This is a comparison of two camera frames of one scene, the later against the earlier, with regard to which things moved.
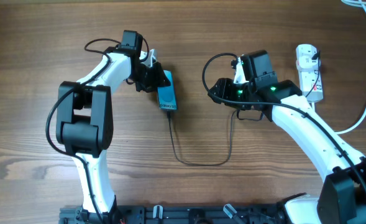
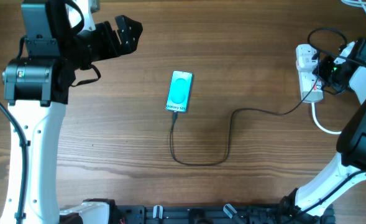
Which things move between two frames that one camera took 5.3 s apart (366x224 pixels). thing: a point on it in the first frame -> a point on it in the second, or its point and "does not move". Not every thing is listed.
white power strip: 308,63 does not move
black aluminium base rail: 201,214 does not move
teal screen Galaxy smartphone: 166,94 -> 179,91
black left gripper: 157,80 -> 128,45
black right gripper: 224,86 -> 326,61
